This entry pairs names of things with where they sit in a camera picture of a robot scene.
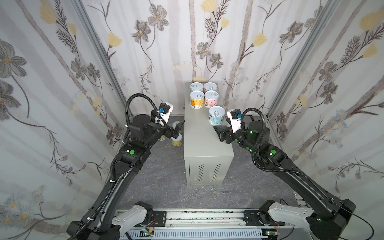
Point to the steel scissors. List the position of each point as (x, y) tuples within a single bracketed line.
[(216, 192), (196, 194)]

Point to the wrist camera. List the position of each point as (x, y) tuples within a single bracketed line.
[(235, 119), (165, 110)]

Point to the can beside cabinet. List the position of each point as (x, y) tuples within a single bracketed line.
[(175, 123), (177, 141)]

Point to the pink labelled can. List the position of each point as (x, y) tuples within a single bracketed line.
[(211, 99)]

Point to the front can beside cabinet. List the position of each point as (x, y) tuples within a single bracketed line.
[(177, 141)]

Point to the green labelled can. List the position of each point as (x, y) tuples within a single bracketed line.
[(163, 138)]

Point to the grey metal cabinet box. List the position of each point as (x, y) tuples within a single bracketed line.
[(207, 160)]

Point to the yellow labelled can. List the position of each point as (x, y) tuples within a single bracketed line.
[(197, 99)]

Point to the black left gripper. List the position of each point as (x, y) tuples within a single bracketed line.
[(173, 131)]

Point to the rear can beside cabinet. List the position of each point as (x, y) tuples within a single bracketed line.
[(175, 123)]

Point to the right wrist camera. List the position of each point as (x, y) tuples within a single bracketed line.
[(235, 119)]

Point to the pale teal can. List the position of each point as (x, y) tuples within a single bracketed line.
[(216, 115)]

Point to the right steel scissors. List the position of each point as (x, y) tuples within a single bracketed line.
[(216, 192)]

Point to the orange labelled can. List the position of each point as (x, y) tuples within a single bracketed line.
[(209, 86)]

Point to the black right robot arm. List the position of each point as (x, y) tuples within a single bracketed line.
[(327, 215)]

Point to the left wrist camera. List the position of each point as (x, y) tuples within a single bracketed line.
[(165, 110)]

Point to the left steel scissors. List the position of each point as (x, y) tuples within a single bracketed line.
[(196, 194)]

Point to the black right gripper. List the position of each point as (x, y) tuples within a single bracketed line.
[(227, 135)]

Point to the teal labelled can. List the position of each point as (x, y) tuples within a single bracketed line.
[(196, 86)]

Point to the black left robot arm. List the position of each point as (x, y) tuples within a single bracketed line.
[(143, 131)]

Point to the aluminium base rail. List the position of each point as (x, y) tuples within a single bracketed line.
[(206, 224)]

